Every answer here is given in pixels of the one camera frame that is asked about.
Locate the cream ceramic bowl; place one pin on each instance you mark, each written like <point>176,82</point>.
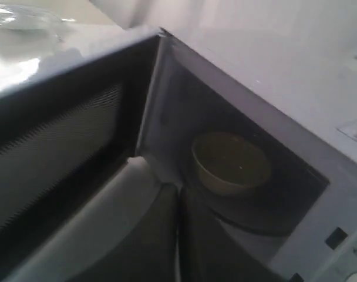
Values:
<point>227,164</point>

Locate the round metal tray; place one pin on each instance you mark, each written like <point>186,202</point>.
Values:
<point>29,18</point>

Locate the white microwave door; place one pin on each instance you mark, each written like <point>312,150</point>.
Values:
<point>80,198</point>

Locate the white microwave oven body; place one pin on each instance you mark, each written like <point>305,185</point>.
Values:
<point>299,61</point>

